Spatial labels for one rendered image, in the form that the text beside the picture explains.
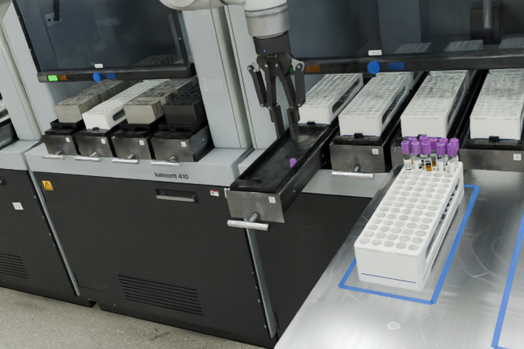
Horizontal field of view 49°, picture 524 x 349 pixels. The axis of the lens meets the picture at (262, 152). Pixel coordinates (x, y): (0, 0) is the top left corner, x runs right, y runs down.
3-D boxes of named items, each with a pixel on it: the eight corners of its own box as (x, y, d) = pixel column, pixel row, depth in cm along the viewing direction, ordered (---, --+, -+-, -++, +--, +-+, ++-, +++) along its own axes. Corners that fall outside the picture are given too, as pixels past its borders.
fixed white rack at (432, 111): (429, 96, 157) (427, 74, 154) (467, 95, 152) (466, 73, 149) (401, 142, 133) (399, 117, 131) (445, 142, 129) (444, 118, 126)
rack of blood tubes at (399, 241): (411, 186, 110) (408, 158, 108) (465, 191, 105) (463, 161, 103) (357, 280, 88) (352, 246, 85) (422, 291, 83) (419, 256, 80)
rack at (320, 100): (334, 89, 176) (331, 69, 174) (365, 88, 172) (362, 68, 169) (295, 128, 153) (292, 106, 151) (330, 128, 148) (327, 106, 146)
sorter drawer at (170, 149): (260, 81, 222) (255, 59, 218) (292, 80, 215) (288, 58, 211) (146, 167, 165) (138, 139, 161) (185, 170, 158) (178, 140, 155)
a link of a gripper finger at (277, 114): (274, 110, 126) (271, 110, 126) (279, 139, 128) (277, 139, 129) (280, 104, 128) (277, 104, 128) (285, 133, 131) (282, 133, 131)
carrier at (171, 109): (202, 121, 166) (197, 102, 164) (198, 124, 165) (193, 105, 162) (170, 121, 172) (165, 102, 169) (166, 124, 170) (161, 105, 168)
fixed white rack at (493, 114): (488, 95, 149) (487, 72, 147) (530, 95, 144) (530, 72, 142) (469, 143, 126) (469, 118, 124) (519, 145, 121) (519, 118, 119)
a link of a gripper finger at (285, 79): (280, 58, 123) (285, 56, 122) (296, 105, 127) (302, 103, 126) (272, 63, 120) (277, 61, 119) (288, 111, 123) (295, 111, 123)
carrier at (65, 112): (88, 120, 188) (82, 103, 186) (83, 122, 187) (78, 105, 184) (62, 119, 194) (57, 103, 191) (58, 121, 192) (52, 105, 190)
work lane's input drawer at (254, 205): (334, 105, 183) (331, 79, 179) (377, 105, 176) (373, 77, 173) (221, 228, 126) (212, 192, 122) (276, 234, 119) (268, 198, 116)
